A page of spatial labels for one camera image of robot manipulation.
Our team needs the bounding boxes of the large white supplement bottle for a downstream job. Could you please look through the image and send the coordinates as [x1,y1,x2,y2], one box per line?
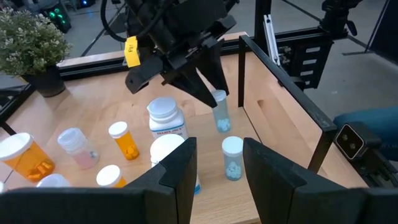
[149,133,202,196]
[147,96,189,141]

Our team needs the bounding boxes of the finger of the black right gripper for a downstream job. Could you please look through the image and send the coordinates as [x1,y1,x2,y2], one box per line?
[198,39,230,96]
[163,63,218,108]

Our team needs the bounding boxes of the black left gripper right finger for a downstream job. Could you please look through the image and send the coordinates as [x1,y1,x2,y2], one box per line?
[243,138,398,224]

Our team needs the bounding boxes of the black camera clamp mount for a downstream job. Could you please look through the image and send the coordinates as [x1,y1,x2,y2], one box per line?
[320,0,364,37]

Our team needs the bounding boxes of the green plant black pot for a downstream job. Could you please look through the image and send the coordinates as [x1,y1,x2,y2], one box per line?
[0,7,73,98]

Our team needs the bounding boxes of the small orange pill bottle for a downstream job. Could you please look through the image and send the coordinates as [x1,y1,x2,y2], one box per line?
[108,121,141,161]
[96,164,128,189]

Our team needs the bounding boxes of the silver aluminium bracket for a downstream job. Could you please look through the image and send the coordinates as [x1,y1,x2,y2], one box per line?
[263,14,281,67]

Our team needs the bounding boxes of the black table-level camera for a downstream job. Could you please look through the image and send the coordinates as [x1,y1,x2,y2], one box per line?
[334,121,383,161]

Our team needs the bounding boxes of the yellow cable tag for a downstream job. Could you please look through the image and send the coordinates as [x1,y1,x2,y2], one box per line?
[124,35,142,68]

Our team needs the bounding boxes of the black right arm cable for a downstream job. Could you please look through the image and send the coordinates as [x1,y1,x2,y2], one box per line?
[99,0,169,43]

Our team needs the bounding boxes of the clear bottle pink pills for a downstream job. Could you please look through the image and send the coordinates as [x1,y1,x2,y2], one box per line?
[36,173,72,189]
[57,127,101,170]

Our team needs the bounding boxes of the black slotted control box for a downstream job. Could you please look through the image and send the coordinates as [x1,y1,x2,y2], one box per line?
[276,37,335,90]

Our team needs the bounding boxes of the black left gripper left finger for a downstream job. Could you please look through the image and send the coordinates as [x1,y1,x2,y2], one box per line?
[0,136,198,224]

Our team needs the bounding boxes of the black table edge rail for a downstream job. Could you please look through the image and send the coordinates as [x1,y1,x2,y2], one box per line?
[0,26,398,189]

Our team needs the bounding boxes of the black computer green lights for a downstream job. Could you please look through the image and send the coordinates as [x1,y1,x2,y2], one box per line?
[40,0,72,34]

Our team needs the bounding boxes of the slim teal pill bottle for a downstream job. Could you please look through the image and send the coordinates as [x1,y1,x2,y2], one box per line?
[211,89,232,134]
[221,136,244,182]

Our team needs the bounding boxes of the black rig frame post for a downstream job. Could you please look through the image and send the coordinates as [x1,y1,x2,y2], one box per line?
[254,0,273,37]

